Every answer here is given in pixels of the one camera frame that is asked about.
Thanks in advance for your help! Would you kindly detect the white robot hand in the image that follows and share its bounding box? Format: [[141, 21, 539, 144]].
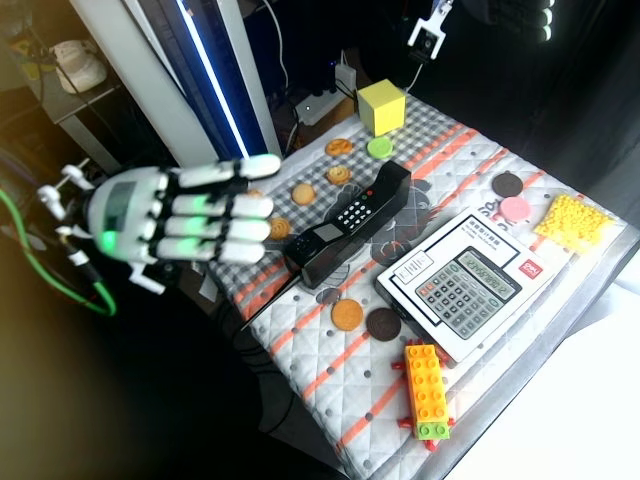
[[469, 0, 557, 45], [82, 152, 284, 296]]

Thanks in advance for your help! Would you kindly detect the black walkie-talkie handset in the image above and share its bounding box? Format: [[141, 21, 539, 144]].
[[239, 160, 412, 332]]

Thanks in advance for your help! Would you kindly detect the white calculator box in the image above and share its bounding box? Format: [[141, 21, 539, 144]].
[[374, 207, 561, 364]]

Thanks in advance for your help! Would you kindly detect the grey metal shelf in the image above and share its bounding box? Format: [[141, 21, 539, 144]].
[[0, 74, 126, 171]]

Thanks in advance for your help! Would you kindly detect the white column with blue strip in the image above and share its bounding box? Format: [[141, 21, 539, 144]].
[[69, 0, 284, 166]]

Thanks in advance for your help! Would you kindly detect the white cloth bundle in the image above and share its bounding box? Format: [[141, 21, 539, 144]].
[[52, 39, 109, 94]]

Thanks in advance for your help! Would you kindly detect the dark chocolate sandwich cookie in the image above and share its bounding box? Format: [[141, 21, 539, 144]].
[[365, 307, 402, 343], [491, 171, 525, 198]]

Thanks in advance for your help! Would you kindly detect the round tan biscuit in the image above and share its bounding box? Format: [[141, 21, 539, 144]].
[[330, 298, 365, 331], [291, 182, 318, 206]]

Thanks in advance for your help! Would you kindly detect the yellow cube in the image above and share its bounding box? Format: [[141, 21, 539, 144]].
[[356, 78, 407, 137]]

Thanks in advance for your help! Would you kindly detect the pink sandwich cookie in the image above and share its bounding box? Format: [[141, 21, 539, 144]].
[[499, 196, 531, 220]]

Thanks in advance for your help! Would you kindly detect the white plug adapter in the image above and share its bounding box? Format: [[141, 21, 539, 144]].
[[333, 62, 357, 91]]

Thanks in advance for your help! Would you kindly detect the green sandwich cookie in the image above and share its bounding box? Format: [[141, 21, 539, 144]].
[[366, 137, 394, 160]]

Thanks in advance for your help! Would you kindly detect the bag of yellow beads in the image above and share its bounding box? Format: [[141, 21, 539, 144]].
[[533, 193, 619, 256]]

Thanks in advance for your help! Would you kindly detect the white power strip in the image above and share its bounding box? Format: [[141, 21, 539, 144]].
[[294, 89, 361, 126]]

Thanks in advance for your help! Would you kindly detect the grey quilt with bear print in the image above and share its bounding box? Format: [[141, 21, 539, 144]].
[[207, 92, 626, 479]]

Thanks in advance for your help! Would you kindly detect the orange green toy brick stack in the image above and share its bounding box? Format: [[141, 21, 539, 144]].
[[391, 343, 457, 454]]

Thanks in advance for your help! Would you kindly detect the green cable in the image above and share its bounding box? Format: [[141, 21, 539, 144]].
[[0, 189, 117, 317]]

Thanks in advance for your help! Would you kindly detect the camera on white bracket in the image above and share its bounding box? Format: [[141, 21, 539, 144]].
[[407, 0, 456, 64]]

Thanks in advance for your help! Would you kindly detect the ring-shaped butter cookie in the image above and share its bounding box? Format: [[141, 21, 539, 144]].
[[325, 164, 353, 186]]

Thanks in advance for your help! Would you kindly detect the thin white cable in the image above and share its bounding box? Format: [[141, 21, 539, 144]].
[[259, 0, 292, 94]]

